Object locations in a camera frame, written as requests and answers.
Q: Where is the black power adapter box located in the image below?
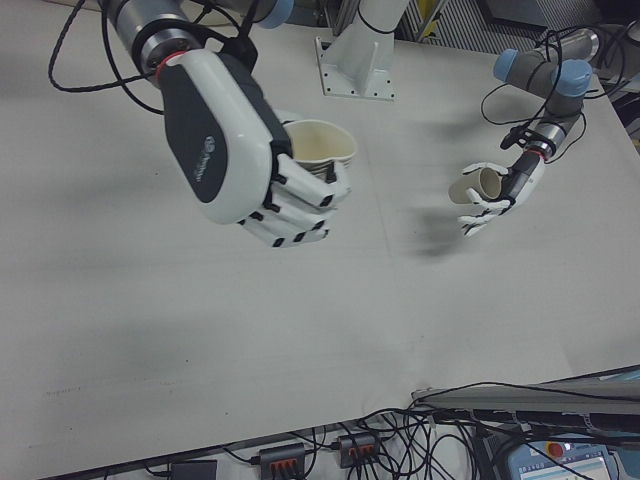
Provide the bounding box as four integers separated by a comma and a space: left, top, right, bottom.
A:
169, 459, 219, 480

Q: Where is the grey hub with orange ports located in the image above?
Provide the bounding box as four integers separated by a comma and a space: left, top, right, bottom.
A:
338, 432, 383, 469
257, 441, 308, 472

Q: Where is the grey ribbed vent panel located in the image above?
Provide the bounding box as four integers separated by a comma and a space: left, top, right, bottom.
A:
429, 0, 601, 66

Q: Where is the ribbed paper cup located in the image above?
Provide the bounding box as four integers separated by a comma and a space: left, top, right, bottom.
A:
282, 119, 359, 184

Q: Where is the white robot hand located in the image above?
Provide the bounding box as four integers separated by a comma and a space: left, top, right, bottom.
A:
158, 49, 352, 250
456, 151, 548, 239

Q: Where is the long black arcing cable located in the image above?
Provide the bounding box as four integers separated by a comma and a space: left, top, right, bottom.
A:
410, 380, 640, 402

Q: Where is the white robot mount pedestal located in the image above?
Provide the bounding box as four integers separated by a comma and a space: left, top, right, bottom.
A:
314, 0, 409, 103

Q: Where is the grey aluminium bar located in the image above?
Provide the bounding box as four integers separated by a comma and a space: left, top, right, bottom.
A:
410, 367, 640, 417

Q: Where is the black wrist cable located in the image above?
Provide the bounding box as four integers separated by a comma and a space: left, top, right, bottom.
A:
47, 0, 211, 115
479, 28, 604, 162

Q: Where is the black cable carrier bar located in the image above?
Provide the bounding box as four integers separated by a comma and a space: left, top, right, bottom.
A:
472, 408, 640, 437

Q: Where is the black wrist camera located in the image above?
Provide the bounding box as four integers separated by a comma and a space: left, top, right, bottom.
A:
218, 35, 259, 72
500, 126, 530, 150

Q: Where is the robot teach pendant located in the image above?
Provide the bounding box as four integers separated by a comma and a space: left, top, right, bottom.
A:
498, 437, 625, 480

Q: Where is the plain paper cup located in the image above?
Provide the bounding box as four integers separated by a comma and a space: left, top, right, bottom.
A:
448, 166, 504, 205

